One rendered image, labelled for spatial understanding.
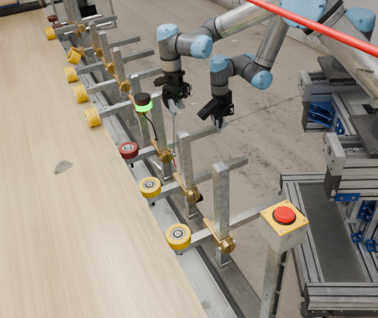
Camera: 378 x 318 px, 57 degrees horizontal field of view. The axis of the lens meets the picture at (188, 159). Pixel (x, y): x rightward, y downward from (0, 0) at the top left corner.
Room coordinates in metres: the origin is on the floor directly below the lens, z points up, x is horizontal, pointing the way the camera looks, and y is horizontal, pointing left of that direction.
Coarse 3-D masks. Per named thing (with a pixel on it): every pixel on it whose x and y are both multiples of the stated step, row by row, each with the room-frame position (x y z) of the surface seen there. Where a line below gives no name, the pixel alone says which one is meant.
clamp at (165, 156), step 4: (152, 140) 1.22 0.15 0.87; (152, 144) 1.20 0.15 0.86; (156, 144) 1.18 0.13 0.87; (156, 148) 1.16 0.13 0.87; (168, 148) 1.15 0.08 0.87; (156, 152) 1.16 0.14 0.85; (160, 152) 1.13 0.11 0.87; (164, 152) 1.12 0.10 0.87; (168, 152) 1.13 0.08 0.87; (160, 156) 1.12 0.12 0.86; (164, 156) 1.11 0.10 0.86; (168, 156) 1.11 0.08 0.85; (172, 156) 1.12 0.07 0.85; (160, 160) 1.11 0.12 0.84; (164, 160) 1.10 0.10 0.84; (168, 160) 1.11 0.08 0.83
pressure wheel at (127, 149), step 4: (124, 144) 1.16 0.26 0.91; (128, 144) 1.16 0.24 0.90; (132, 144) 1.15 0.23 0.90; (136, 144) 1.15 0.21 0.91; (120, 148) 1.13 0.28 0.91; (124, 148) 1.13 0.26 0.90; (128, 148) 1.13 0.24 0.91; (132, 148) 1.13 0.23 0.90; (136, 148) 1.12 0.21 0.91; (120, 152) 1.11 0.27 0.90; (124, 152) 1.11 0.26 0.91; (128, 152) 1.10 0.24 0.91; (132, 152) 1.10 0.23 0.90; (136, 152) 1.12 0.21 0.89; (124, 156) 1.10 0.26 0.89; (128, 156) 1.10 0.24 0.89; (132, 156) 1.10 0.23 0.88; (132, 164) 1.13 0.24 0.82
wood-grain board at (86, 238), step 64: (0, 64) 2.13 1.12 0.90; (64, 64) 2.03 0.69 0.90; (0, 128) 1.39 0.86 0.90; (64, 128) 1.33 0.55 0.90; (0, 192) 0.95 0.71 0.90; (64, 192) 0.91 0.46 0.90; (128, 192) 0.88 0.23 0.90; (0, 256) 0.66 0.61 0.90; (64, 256) 0.64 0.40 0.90; (128, 256) 0.61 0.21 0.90
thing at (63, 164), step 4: (64, 160) 1.09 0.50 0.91; (60, 164) 1.05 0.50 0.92; (64, 164) 1.06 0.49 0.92; (68, 164) 1.06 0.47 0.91; (72, 164) 1.07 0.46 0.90; (56, 168) 1.04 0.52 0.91; (60, 168) 1.04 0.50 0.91; (64, 168) 1.04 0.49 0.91; (56, 172) 1.02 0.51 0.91; (60, 172) 1.02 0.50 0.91
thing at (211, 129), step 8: (208, 128) 1.28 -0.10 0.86; (216, 128) 1.28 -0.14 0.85; (192, 136) 1.23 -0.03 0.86; (200, 136) 1.25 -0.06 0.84; (168, 144) 1.19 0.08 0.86; (176, 144) 1.20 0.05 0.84; (144, 152) 1.15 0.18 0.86; (152, 152) 1.16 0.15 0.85; (128, 160) 1.12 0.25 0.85; (136, 160) 1.13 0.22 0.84
